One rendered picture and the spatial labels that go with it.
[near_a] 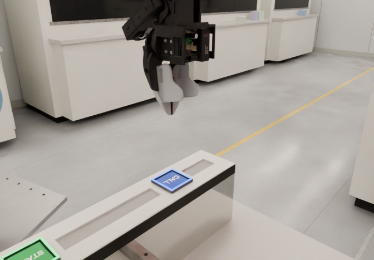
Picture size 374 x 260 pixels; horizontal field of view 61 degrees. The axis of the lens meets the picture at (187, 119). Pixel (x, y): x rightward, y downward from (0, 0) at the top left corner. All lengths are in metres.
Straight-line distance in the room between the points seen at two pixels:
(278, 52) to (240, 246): 6.06
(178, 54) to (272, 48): 6.22
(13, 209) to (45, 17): 2.75
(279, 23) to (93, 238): 6.26
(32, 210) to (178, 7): 0.59
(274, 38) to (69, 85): 4.38
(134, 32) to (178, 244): 0.38
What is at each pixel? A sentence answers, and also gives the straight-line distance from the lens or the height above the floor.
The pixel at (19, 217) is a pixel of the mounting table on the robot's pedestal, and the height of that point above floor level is 0.82.
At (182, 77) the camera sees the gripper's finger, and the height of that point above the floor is 1.16.
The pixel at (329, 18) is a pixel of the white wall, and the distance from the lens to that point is 8.57.
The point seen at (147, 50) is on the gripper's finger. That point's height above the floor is 1.21.
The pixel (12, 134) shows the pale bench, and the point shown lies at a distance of 3.27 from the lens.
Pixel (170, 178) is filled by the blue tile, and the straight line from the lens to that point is 0.60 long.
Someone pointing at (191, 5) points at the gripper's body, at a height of 1.27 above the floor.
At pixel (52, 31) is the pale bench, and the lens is 3.49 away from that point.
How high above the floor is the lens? 1.28
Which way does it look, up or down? 21 degrees down
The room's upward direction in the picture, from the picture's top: straight up
